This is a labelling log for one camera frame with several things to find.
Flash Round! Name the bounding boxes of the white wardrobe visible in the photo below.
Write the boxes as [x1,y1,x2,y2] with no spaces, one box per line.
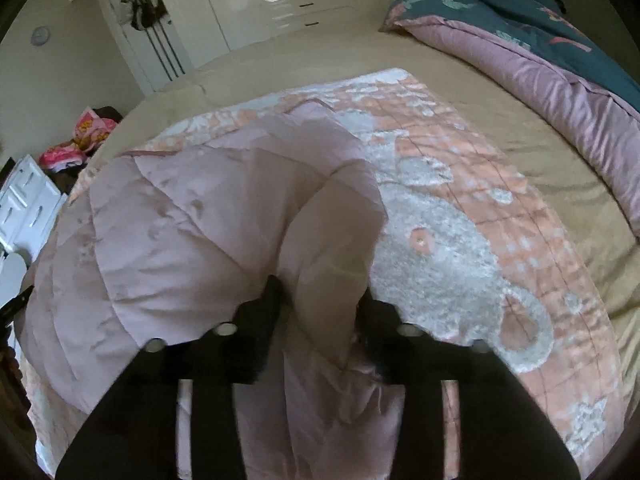
[192,0,396,53]

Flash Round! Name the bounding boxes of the pink printed cloth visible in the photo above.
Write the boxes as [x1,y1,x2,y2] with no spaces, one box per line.
[39,106,123,168]

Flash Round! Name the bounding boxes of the teal floral quilt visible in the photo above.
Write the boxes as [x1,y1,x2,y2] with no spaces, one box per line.
[380,0,640,238]

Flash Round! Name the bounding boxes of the peach printed blanket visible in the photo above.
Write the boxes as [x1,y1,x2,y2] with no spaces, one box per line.
[27,67,626,480]

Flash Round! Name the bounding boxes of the white door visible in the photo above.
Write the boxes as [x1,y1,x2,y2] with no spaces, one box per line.
[97,0,193,93]

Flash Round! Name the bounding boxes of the dark items hanging on door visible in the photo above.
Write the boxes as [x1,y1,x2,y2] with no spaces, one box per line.
[120,0,168,31]

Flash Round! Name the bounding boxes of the white cloud-shaped board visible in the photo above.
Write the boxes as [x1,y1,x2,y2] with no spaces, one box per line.
[0,252,26,306]

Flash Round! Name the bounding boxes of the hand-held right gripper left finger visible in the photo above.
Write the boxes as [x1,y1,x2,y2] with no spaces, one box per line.
[55,275,286,480]

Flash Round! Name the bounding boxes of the pink quilted down jacket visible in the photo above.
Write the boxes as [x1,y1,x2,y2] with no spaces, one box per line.
[15,105,406,480]

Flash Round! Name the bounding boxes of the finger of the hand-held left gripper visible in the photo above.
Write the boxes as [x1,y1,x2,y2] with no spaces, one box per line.
[0,286,33,321]

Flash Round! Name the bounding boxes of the white drawer chest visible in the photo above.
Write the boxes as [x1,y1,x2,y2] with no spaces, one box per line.
[0,155,68,256]

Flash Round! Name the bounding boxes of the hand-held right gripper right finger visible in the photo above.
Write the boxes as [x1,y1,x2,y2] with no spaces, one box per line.
[350,290,583,480]

